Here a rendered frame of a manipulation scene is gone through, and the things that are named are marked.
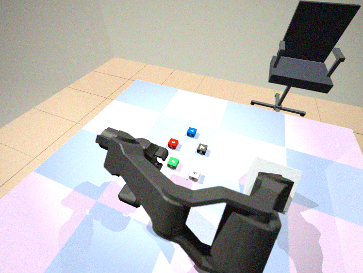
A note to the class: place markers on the green block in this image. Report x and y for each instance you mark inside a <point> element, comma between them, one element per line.
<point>173,162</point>

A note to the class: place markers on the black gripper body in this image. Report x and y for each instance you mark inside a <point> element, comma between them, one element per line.
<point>126,194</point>

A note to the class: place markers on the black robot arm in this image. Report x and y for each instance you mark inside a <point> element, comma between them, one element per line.
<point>249,225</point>

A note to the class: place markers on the red block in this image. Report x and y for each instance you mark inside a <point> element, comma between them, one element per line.
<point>173,143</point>

